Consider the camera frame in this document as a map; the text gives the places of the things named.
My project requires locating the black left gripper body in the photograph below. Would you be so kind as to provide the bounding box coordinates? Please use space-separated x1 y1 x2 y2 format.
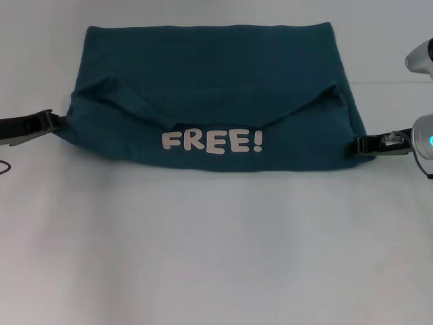
0 108 55 148

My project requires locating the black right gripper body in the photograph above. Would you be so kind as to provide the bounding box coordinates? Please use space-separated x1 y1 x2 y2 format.
371 126 415 158

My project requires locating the teal blue t-shirt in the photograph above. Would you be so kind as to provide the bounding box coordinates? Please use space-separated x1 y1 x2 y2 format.
53 22 377 170

